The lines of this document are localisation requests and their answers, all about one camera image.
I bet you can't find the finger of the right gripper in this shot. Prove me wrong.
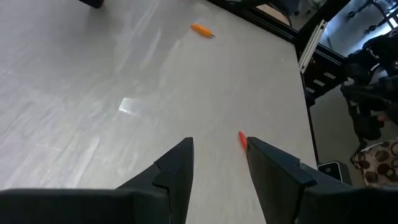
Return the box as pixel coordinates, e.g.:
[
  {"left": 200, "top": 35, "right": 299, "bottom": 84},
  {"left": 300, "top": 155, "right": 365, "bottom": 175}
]
[{"left": 77, "top": 0, "right": 105, "bottom": 9}]

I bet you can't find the wooden table board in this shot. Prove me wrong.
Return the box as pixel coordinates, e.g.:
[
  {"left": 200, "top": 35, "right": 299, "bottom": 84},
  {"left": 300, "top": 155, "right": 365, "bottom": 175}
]
[{"left": 256, "top": 2, "right": 293, "bottom": 26}]

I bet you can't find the white aluminium extrusion bar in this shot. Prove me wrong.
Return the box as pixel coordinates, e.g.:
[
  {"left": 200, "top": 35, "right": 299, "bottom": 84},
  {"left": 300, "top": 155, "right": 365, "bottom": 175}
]
[{"left": 298, "top": 19, "right": 329, "bottom": 75}]

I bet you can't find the small orange chili pepper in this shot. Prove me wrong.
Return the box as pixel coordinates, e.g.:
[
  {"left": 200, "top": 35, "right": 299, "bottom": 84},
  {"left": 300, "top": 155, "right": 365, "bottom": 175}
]
[{"left": 190, "top": 22, "right": 216, "bottom": 39}]

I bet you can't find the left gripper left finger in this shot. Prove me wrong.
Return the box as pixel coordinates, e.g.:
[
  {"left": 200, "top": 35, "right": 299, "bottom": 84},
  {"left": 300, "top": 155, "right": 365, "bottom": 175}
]
[{"left": 116, "top": 137, "right": 195, "bottom": 224}]

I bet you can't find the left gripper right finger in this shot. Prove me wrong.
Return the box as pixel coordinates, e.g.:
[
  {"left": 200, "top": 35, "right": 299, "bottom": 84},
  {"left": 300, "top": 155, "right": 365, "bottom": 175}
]
[{"left": 246, "top": 136, "right": 317, "bottom": 224}]

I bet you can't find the black metal table frame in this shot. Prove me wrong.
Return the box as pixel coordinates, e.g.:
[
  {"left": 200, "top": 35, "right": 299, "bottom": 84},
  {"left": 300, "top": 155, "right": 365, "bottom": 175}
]
[{"left": 205, "top": 0, "right": 352, "bottom": 166}]

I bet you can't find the brown circle patterned cushion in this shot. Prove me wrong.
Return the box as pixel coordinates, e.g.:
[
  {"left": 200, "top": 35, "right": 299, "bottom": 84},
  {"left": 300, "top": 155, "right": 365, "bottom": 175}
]
[{"left": 350, "top": 138, "right": 398, "bottom": 188}]

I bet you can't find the small red chili pepper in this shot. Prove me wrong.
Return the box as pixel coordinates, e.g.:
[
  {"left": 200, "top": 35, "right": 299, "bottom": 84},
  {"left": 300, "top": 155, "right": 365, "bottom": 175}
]
[{"left": 238, "top": 130, "right": 248, "bottom": 152}]

